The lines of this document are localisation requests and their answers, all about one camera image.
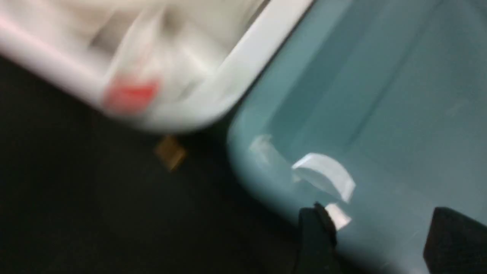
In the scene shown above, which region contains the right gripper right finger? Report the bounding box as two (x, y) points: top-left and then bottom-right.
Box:
(423, 207), (487, 274)

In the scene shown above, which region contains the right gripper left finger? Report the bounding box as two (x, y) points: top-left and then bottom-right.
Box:
(292, 202), (342, 274)

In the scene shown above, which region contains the teal plastic bin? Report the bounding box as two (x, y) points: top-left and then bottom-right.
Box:
(228, 0), (487, 274)

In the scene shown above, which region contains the white spoon bin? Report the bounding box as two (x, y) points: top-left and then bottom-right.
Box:
(1, 0), (313, 132)

